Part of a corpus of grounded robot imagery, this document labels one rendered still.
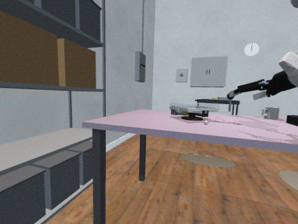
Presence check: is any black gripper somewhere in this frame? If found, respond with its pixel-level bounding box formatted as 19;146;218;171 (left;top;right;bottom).
229;71;296;100

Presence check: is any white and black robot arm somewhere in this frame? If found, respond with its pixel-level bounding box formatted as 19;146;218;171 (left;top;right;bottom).
279;0;298;87

